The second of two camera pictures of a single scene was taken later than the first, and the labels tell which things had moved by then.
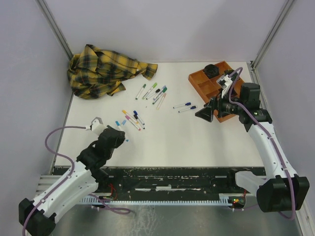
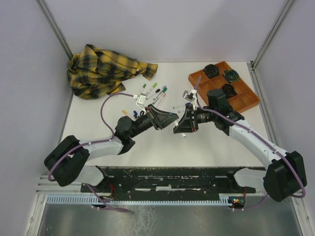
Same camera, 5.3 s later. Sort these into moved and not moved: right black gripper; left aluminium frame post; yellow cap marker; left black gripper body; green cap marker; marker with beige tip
Moved: right black gripper; left black gripper body
Not moved: green cap marker; left aluminium frame post; yellow cap marker; marker with beige tip
